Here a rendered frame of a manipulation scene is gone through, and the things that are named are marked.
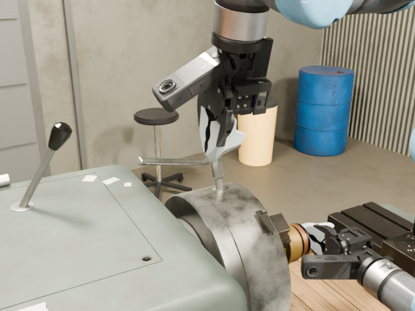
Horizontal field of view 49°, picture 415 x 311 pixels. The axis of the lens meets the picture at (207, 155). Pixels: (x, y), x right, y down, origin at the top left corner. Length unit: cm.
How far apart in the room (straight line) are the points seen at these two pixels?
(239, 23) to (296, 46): 439
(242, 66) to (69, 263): 37
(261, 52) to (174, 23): 339
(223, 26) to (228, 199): 35
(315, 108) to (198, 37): 126
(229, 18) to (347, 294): 82
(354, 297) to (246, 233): 49
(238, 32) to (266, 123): 343
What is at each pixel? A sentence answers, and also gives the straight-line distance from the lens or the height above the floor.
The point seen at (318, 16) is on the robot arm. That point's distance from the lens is 51.
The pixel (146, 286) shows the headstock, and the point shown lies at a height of 126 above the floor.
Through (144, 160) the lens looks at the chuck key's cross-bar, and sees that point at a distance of 68.
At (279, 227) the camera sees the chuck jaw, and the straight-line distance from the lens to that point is 87.
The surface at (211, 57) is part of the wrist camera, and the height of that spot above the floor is 152.
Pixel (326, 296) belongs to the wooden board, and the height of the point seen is 89.
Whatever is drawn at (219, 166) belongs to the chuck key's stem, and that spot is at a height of 128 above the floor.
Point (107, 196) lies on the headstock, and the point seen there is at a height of 126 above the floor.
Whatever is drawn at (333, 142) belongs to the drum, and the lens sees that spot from 449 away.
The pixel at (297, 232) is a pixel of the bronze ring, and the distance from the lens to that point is 100.
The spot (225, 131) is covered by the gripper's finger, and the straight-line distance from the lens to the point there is 66.
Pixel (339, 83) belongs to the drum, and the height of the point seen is 71.
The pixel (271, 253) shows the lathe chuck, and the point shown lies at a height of 117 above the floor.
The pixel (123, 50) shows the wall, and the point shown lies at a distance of 384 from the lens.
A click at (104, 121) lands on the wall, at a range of 389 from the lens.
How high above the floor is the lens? 162
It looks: 22 degrees down
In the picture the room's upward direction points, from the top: straight up
